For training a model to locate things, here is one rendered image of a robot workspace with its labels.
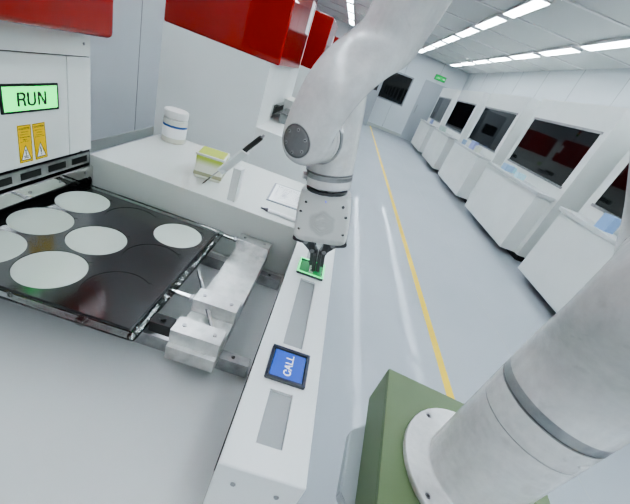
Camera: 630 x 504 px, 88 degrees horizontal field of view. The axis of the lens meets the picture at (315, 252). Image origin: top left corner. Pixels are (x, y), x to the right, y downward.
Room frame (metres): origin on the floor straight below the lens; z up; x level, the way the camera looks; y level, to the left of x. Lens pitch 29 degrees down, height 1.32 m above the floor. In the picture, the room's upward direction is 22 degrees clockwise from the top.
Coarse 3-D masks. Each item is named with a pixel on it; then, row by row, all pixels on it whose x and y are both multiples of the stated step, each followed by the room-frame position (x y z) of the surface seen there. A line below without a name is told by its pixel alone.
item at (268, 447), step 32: (288, 288) 0.49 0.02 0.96; (320, 288) 0.53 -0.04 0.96; (288, 320) 0.41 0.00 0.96; (320, 320) 0.44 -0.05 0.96; (320, 352) 0.37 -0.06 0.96; (256, 384) 0.27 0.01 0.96; (256, 416) 0.23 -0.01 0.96; (288, 416) 0.25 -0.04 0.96; (224, 448) 0.19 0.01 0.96; (256, 448) 0.20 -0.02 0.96; (288, 448) 0.21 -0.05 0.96; (224, 480) 0.17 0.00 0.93; (256, 480) 0.18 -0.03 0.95; (288, 480) 0.18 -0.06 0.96
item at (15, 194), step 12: (72, 168) 0.63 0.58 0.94; (84, 168) 0.65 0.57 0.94; (36, 180) 0.54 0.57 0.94; (48, 180) 0.55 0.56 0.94; (60, 180) 0.58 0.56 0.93; (72, 180) 0.62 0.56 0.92; (0, 192) 0.46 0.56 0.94; (12, 192) 0.47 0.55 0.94; (24, 192) 0.50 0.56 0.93; (36, 192) 0.52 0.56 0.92; (0, 204) 0.45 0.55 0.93; (12, 204) 0.47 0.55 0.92
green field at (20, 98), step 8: (8, 88) 0.50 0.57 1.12; (16, 88) 0.51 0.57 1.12; (24, 88) 0.53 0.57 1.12; (32, 88) 0.54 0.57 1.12; (40, 88) 0.56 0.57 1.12; (48, 88) 0.58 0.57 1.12; (56, 88) 0.59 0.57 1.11; (8, 96) 0.50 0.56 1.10; (16, 96) 0.51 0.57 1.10; (24, 96) 0.53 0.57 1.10; (32, 96) 0.54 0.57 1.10; (40, 96) 0.56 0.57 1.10; (48, 96) 0.57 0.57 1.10; (56, 96) 0.59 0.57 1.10; (8, 104) 0.49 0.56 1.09; (16, 104) 0.51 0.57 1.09; (24, 104) 0.52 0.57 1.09; (32, 104) 0.54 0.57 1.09; (40, 104) 0.56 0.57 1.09; (48, 104) 0.57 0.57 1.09; (56, 104) 0.59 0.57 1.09
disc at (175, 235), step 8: (168, 224) 0.63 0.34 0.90; (176, 224) 0.64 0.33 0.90; (160, 232) 0.59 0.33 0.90; (168, 232) 0.60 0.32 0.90; (176, 232) 0.61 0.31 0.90; (184, 232) 0.62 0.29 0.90; (192, 232) 0.63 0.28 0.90; (160, 240) 0.56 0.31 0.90; (168, 240) 0.57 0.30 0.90; (176, 240) 0.58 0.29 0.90; (184, 240) 0.59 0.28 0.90; (192, 240) 0.60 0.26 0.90; (200, 240) 0.62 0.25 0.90
